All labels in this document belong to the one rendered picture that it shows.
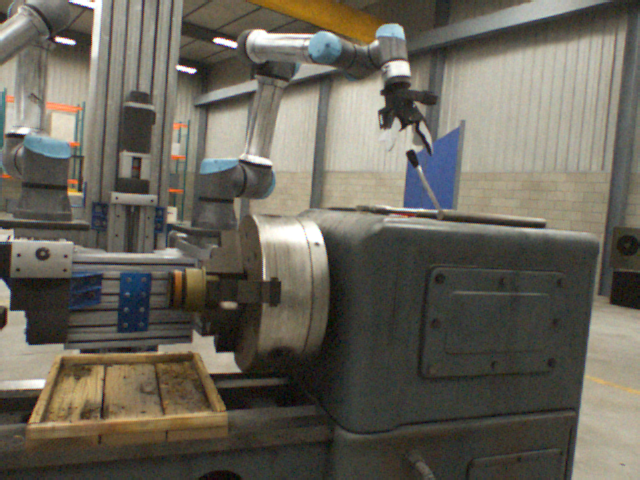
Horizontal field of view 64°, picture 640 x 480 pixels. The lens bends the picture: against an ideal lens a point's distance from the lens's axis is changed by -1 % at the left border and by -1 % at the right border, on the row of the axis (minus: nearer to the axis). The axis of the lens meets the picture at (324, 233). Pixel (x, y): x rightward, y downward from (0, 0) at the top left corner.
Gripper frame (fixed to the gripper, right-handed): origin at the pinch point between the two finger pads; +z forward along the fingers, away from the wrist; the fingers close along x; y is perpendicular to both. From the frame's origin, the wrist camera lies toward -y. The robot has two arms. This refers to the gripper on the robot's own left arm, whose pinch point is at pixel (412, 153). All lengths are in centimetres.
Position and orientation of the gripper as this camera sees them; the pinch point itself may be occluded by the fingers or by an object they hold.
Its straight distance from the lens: 134.1
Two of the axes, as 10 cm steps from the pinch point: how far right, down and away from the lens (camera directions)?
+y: -5.5, 1.7, 8.2
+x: -8.3, 0.2, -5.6
